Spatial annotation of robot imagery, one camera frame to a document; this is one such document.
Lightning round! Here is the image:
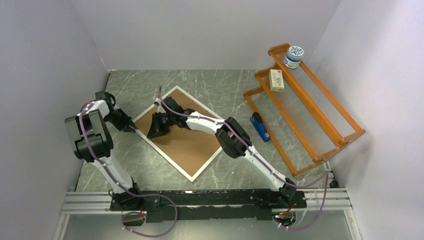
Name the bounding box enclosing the purple cable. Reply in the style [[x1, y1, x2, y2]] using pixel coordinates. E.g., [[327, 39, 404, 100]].
[[156, 86, 329, 232], [78, 101, 178, 238]]

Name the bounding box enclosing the orange wooden shelf rack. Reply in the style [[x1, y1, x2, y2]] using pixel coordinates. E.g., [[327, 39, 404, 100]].
[[243, 43, 366, 176]]

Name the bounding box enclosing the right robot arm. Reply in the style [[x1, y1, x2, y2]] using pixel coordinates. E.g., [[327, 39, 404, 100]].
[[147, 96, 297, 208]]

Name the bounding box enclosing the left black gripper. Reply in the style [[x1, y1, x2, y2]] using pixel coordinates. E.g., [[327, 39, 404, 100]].
[[104, 108, 137, 133]]

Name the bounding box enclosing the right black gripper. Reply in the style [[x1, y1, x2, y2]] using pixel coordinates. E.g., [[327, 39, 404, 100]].
[[148, 112, 176, 139]]

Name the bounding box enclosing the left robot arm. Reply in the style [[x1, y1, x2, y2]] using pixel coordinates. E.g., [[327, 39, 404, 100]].
[[64, 91, 144, 211]]

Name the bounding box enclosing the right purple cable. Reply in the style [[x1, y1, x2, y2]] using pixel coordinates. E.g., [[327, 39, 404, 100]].
[[156, 86, 329, 232]]

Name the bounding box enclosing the white picture frame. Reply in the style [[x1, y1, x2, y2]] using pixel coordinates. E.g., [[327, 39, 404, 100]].
[[131, 85, 225, 183]]

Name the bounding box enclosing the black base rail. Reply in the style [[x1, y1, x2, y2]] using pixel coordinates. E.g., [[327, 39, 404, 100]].
[[109, 188, 307, 223]]

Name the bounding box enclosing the blue white round jar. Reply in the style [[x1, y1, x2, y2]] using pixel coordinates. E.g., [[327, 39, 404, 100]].
[[283, 46, 305, 69]]

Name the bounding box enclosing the blue stapler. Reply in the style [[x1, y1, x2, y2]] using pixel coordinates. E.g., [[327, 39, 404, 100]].
[[249, 112, 271, 143]]

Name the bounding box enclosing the brown backing board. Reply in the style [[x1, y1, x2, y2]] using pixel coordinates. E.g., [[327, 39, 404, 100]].
[[135, 89, 220, 178]]

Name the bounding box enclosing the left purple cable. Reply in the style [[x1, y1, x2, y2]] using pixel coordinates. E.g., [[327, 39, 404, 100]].
[[78, 101, 178, 238]]

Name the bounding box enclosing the small cream box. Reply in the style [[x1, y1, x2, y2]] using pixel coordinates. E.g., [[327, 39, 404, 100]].
[[268, 69, 285, 92]]

